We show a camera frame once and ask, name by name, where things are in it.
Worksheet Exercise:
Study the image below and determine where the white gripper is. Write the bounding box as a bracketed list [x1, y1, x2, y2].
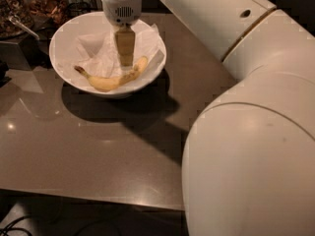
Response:
[101, 0, 142, 66]

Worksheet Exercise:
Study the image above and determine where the yellow banana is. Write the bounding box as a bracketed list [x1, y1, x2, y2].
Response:
[74, 56, 149, 91]

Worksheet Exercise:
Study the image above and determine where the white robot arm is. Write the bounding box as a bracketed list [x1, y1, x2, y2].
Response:
[103, 0, 315, 236]

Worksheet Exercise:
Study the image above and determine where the white ceramic bowl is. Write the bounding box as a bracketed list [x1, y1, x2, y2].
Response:
[49, 12, 166, 98]

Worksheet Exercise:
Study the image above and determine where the white paper napkin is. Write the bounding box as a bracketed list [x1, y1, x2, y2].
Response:
[55, 22, 165, 82]

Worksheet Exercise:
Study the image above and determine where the glass jar of snacks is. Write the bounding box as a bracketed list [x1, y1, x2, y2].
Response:
[26, 0, 68, 27]

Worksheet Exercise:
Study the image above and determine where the plate of dried snacks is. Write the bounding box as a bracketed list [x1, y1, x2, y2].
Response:
[0, 0, 33, 39]

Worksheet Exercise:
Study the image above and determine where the metal spoon handle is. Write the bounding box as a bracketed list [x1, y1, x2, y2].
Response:
[9, 16, 40, 40]

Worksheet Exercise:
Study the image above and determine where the black cable on floor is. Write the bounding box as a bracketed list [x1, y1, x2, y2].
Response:
[0, 214, 33, 236]

